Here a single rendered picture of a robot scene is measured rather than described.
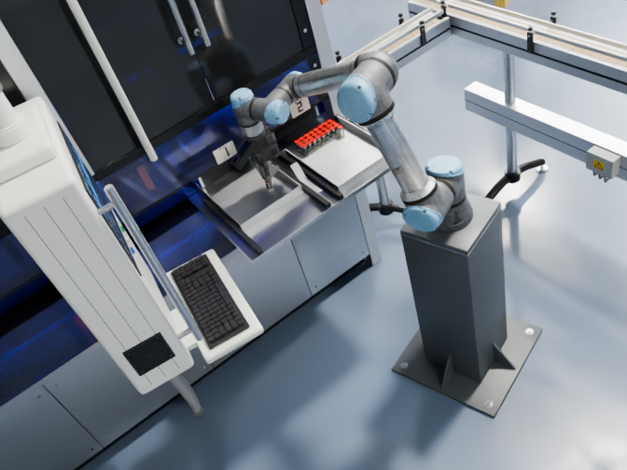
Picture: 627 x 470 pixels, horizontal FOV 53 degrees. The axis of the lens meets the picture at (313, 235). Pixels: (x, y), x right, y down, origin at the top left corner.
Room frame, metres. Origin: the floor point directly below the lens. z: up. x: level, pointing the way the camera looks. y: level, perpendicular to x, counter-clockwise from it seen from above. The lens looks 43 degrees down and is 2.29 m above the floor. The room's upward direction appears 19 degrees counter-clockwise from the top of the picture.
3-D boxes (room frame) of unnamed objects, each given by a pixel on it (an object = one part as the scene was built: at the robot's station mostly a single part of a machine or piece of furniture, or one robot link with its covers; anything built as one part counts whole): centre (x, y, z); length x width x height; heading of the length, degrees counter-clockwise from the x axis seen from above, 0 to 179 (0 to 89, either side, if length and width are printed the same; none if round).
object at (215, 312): (1.47, 0.40, 0.82); 0.40 x 0.14 x 0.02; 15
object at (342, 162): (1.89, -0.19, 0.90); 0.34 x 0.26 x 0.04; 23
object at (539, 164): (2.31, -1.04, 0.07); 0.50 x 0.08 x 0.14; 113
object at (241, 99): (1.83, 0.08, 1.23); 0.09 x 0.08 x 0.11; 46
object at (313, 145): (1.99, -0.14, 0.91); 0.18 x 0.02 x 0.05; 113
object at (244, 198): (1.86, 0.17, 0.90); 0.34 x 0.26 x 0.04; 23
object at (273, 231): (1.86, -0.01, 0.87); 0.70 x 0.48 x 0.02; 113
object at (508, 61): (2.31, -1.04, 0.46); 0.09 x 0.09 x 0.77; 23
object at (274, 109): (1.77, -0.01, 1.23); 0.11 x 0.11 x 0.08; 46
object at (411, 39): (2.44, -0.53, 0.92); 0.69 x 0.15 x 0.16; 113
